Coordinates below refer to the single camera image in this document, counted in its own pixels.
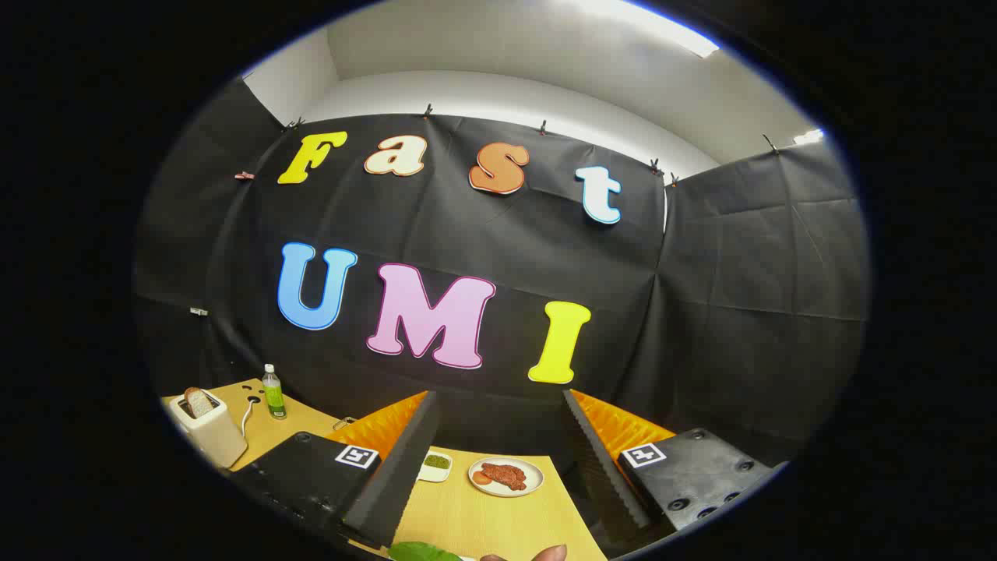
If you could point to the white toaster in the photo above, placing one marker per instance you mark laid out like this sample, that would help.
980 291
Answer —
214 436

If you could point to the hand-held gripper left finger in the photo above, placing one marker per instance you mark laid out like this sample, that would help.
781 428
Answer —
405 467

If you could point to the black backdrop cloth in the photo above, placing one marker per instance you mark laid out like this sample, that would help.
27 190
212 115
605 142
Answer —
467 226

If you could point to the orange carrot slice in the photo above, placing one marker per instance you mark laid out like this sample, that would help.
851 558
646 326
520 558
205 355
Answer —
481 478

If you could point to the green lettuce leaf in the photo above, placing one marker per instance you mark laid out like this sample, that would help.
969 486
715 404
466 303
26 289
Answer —
420 553

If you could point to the green label water bottle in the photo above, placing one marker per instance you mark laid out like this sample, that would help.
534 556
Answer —
273 397

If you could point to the brown meat steak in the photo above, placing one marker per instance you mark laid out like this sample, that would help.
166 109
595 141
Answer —
505 475

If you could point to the pile of green beans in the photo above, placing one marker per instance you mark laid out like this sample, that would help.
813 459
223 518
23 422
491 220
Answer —
436 462

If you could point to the plain toast bread slice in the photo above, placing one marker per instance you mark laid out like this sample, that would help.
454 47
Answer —
199 402

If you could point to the white divided dish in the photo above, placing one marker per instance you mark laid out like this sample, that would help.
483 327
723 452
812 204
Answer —
435 474

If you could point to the ceiling light strip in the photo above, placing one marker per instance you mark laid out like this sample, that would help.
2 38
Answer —
808 137

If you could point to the white oval plate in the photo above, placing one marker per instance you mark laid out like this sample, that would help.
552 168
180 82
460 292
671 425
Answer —
533 475

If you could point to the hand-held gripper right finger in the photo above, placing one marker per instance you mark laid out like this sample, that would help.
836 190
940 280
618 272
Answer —
596 467

